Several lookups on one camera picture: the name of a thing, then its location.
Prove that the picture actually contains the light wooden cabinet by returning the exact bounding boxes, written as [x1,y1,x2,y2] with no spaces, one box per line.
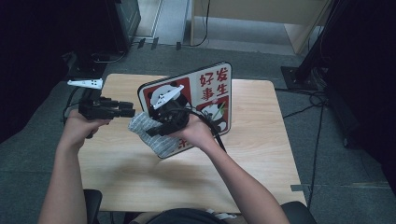
[190,0,331,56]

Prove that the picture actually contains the person's left hand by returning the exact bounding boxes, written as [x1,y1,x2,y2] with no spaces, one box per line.
[63,110,112,150]

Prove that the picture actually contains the dark floor stand base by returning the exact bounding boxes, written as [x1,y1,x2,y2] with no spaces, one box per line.
[63,50,108,79]

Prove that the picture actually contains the white tag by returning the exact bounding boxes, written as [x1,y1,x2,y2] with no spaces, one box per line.
[205,208,237,220]

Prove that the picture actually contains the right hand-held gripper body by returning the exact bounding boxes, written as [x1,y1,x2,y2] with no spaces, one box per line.
[149,84,191,137]

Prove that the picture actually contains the black metal floor stand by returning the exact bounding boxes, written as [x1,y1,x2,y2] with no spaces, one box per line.
[280,0,347,91]

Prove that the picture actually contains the person's right hand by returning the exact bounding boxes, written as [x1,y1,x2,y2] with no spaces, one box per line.
[169,115,216,150]

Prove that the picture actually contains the person's dark clothing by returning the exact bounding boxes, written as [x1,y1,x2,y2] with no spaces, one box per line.
[146,208,229,224]

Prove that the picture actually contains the dark curtain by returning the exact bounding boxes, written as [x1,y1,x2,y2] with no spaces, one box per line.
[0,0,106,145]

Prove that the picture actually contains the grey striped cloth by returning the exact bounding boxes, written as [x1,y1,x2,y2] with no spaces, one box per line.
[128,111,183,159]

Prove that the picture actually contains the black hanging cable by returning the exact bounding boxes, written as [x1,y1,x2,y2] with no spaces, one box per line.
[181,0,212,49]

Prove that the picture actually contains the right hand-held gripper cable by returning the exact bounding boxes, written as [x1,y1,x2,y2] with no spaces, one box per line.
[169,106,228,154]

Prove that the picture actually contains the long black floor cable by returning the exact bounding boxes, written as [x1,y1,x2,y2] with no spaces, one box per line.
[306,102,327,213]

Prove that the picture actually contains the dark equipment cabinet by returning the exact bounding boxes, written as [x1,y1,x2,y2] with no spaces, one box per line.
[320,0,396,195]

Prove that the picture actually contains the looped black floor cable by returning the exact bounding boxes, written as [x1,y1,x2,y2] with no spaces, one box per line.
[275,88,329,119]

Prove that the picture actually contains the left hand-held gripper cable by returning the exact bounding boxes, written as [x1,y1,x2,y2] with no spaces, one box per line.
[62,86,82,125]

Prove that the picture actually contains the dark computer cabinet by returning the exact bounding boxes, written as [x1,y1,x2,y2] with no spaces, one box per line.
[104,0,142,54]

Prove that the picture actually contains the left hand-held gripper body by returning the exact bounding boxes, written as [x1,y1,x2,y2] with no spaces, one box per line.
[67,78,110,121]

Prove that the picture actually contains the hand-held gripper cable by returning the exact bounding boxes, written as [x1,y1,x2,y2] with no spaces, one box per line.
[169,106,228,154]
[62,86,82,125]

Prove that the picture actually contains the panda picture board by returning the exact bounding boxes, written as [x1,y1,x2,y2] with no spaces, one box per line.
[137,61,233,160]

